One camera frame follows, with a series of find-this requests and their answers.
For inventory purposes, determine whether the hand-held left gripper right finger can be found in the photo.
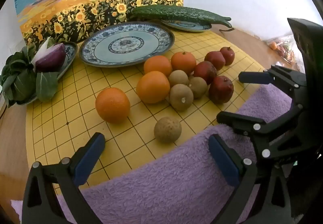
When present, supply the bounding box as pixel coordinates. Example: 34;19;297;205
208;134;301;224

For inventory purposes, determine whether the large blue patterned plate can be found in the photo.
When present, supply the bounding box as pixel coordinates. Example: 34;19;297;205
79;22;175;68

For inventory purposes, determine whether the brown kiwi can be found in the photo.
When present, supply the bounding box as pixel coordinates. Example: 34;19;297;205
187;77;209;99
154;116;182;144
169;84;194;112
168;70;189;87

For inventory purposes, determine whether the orange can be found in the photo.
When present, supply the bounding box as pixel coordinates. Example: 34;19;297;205
95;88;131;124
144;55;173;77
171;51;197;74
136;71;171;104

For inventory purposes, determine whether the yellow grid game board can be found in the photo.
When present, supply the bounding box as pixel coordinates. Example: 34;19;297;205
25;29;265;189

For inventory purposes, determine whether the blue patterned plate with onion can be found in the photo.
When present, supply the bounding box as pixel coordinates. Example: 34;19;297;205
15;41;78;106

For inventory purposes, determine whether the red pomegranate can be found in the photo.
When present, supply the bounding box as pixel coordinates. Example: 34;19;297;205
204;51;226;71
193;61;218;85
219;46;235;66
208;75;234;104

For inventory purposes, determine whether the clear plastic snack bag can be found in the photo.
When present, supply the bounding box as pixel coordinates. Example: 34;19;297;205
262;33;306;65

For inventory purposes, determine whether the halved red onion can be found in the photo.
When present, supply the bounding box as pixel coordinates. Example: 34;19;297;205
31;37;67;73

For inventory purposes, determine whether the blue patterned plate with cucumbers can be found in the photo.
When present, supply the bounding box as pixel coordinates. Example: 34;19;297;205
160;19;212;32

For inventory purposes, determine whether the green cucumber with curved stem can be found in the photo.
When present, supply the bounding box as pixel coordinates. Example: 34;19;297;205
130;6;234;32

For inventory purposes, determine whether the purple fuzzy towel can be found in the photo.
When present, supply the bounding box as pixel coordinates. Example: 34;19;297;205
11;84;298;224

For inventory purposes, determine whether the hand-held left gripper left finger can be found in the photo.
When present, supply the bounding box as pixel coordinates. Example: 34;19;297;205
22;132;106;224

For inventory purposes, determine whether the green bok choy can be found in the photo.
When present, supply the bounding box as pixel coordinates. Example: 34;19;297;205
0;38;60;108

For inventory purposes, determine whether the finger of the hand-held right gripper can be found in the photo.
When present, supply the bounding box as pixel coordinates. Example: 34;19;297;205
216;105;314;162
238;64;307;99

